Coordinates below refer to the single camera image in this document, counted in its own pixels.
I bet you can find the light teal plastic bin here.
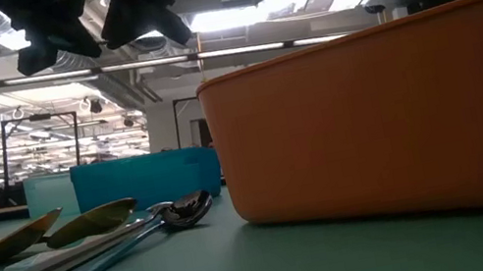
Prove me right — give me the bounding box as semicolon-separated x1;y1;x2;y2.
21;169;82;225

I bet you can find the dark spoon blue handle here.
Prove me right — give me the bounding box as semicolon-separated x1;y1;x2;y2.
0;188;227;271

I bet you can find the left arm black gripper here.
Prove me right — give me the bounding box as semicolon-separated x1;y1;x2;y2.
0;0;106;82

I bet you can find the gold spoon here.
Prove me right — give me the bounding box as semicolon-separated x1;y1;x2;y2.
0;195;144;260
0;206;72;265

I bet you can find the black gantry frame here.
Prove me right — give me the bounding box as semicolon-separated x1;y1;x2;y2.
0;107;89;194

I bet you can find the blue plastic bin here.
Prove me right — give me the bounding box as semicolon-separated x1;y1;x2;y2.
68;139;227;223

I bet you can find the orange plastic bin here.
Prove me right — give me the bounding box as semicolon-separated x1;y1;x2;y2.
186;0;483;265

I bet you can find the silver spoon patterned handle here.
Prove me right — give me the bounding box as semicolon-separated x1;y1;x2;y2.
0;199;185;271

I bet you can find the long horizontal ceiling rail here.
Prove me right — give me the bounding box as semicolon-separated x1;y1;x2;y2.
0;16;350;99

